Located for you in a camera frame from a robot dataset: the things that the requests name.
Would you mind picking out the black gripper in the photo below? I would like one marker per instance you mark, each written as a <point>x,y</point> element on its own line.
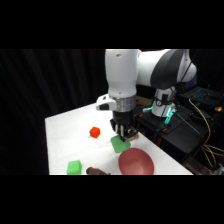
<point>122,119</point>

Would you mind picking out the green triangle block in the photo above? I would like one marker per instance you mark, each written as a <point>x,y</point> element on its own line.
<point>120,146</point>

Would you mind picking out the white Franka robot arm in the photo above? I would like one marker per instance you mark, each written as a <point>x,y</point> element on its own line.
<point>146,70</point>

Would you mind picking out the pink bowl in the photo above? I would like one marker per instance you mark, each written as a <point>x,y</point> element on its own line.
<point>136,162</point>

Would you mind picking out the red cube block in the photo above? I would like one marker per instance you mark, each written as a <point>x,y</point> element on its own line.
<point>94,132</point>

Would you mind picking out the dark brown oblong toy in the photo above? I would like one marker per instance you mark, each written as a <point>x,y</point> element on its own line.
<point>96,171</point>

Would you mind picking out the black robot stand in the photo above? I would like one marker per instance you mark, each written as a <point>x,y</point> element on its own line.
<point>173,131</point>

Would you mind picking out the green cube block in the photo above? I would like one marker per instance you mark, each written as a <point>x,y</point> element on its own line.
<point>74,167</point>

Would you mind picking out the black laptop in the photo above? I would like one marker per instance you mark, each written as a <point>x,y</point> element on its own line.
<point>201,95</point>

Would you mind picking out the small yellow object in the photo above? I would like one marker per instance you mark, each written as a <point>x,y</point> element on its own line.
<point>218,109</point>

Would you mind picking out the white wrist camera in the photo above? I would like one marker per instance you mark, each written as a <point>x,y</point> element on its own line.
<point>104,103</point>

